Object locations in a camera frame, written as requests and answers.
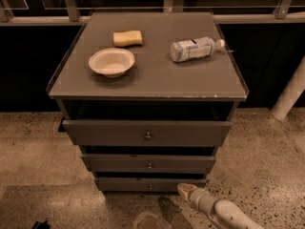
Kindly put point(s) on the white paper bowl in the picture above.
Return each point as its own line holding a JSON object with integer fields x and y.
{"x": 112, "y": 62}

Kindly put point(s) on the white pole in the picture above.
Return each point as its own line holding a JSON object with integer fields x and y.
{"x": 293, "y": 90}

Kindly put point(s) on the yellow sponge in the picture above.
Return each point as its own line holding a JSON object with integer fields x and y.
{"x": 127, "y": 38}

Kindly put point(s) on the black object on floor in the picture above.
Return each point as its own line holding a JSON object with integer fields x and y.
{"x": 41, "y": 225}

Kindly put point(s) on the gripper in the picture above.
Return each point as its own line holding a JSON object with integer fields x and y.
{"x": 197, "y": 195}

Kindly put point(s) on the metal window railing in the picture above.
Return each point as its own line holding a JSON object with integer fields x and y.
{"x": 286, "y": 11}

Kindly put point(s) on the clear plastic water bottle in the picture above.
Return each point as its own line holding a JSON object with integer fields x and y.
{"x": 186, "y": 50}

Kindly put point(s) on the grey drawer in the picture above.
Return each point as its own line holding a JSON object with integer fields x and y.
{"x": 147, "y": 133}
{"x": 149, "y": 163}
{"x": 127, "y": 184}

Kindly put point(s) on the grey drawer cabinet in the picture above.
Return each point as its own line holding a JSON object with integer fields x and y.
{"x": 155, "y": 88}

